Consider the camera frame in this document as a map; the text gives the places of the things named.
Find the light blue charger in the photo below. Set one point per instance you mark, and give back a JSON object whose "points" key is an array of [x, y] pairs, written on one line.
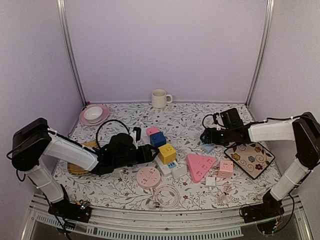
{"points": [[208, 148]]}

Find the yellow cube socket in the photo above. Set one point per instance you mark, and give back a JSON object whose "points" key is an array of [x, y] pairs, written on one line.
{"points": [[167, 154]]}

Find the white tiger cube socket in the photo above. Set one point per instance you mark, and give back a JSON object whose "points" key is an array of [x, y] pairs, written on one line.
{"points": [[179, 171]]}

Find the aluminium corner post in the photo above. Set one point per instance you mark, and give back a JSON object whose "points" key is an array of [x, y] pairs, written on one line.
{"points": [[61, 7], [262, 49]]}

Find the aluminium corner post left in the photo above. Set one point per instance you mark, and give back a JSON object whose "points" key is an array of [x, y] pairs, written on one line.
{"points": [[61, 7]]}

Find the floral coaster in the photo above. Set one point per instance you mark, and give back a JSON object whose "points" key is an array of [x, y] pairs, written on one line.
{"points": [[252, 158]]}

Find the front aluminium rail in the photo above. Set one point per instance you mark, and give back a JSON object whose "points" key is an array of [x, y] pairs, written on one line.
{"points": [[124, 224]]}

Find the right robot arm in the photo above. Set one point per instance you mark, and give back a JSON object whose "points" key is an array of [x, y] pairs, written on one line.
{"points": [[295, 139]]}

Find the pink triangular socket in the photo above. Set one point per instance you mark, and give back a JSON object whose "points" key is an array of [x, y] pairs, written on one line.
{"points": [[199, 165]]}

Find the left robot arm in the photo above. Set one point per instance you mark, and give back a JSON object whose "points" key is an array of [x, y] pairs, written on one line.
{"points": [[37, 139]]}

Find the pink plate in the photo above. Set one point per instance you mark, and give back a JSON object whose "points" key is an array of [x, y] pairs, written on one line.
{"points": [[105, 115]]}

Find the white power strip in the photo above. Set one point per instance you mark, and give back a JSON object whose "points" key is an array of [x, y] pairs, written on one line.
{"points": [[165, 169]]}

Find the cream ceramic mug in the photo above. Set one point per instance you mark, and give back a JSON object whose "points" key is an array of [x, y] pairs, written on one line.
{"points": [[160, 98]]}

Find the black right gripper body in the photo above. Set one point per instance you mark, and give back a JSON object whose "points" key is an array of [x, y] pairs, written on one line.
{"points": [[223, 139]]}

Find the woven bamboo mat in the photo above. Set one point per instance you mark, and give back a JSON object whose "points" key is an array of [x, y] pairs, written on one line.
{"points": [[76, 170]]}

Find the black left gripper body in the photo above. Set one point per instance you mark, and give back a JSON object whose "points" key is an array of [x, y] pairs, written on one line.
{"points": [[124, 162]]}

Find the pink round socket base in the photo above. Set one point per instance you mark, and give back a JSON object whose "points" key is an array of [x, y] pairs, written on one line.
{"points": [[148, 177]]}

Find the dark blue plug adapter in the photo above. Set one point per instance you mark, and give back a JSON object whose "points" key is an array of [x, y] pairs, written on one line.
{"points": [[157, 139]]}

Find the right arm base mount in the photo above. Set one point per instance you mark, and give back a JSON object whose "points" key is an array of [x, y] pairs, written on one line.
{"points": [[269, 208]]}

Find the small white usb charger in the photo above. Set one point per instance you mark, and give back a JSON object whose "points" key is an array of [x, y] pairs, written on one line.
{"points": [[210, 182]]}

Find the pink plug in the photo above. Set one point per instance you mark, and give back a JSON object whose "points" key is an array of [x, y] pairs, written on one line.
{"points": [[152, 130]]}

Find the aluminium corner post right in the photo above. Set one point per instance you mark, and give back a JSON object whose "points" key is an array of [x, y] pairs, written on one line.
{"points": [[262, 49]]}

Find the white charger plug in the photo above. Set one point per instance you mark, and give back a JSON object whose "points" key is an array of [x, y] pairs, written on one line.
{"points": [[119, 173]]}

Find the white bowl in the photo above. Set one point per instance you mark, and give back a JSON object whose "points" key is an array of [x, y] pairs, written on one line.
{"points": [[93, 114]]}

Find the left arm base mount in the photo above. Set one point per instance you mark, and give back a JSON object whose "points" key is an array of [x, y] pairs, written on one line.
{"points": [[78, 211]]}

